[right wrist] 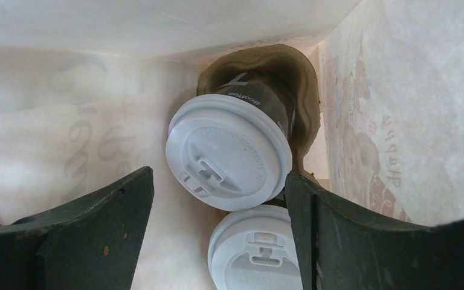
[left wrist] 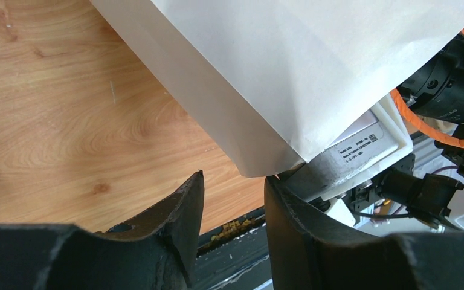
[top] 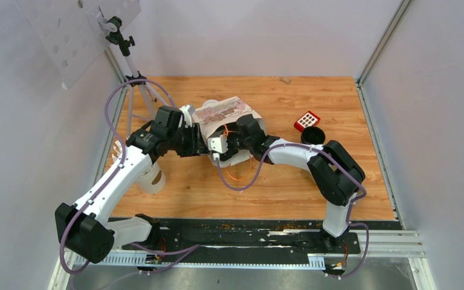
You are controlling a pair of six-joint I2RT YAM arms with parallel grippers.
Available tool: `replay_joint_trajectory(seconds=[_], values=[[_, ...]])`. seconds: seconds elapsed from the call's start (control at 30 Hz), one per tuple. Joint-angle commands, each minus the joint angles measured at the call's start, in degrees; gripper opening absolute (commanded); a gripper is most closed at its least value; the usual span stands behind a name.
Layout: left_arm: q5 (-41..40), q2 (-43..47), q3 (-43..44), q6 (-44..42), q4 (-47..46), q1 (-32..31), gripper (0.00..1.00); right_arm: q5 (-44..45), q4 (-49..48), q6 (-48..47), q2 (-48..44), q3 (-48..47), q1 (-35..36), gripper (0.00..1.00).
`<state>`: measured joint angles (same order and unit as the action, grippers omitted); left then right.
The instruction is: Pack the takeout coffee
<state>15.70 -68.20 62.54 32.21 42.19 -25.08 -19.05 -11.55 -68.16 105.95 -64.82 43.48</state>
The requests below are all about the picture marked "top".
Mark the white cup with paper sleeves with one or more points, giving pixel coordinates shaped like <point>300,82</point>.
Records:
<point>152,181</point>

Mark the white perforated panel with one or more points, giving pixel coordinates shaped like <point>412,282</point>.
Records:
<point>73,32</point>

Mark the black cup stack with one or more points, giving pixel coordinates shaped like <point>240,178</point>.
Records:
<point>312,135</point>

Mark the grey tripod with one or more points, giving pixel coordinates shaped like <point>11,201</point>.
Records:
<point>148,93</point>

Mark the red box with white grid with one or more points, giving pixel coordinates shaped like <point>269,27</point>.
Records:
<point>308,119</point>

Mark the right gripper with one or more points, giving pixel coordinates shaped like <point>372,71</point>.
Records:
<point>230,152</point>

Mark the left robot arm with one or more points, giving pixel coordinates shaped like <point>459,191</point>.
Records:
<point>84,227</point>

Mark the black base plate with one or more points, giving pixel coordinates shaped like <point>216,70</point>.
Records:
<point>254,241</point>

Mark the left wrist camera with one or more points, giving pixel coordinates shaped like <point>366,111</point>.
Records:
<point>188,111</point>

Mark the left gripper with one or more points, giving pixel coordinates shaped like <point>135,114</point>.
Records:
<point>198,145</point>

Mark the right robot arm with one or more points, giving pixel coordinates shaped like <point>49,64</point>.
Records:
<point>337,175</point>

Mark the paper bag with orange handles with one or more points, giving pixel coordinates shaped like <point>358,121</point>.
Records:
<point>219,117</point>

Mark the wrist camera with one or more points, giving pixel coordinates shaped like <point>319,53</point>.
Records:
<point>217,143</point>
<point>188,111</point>

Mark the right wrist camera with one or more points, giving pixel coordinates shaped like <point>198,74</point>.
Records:
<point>217,143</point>

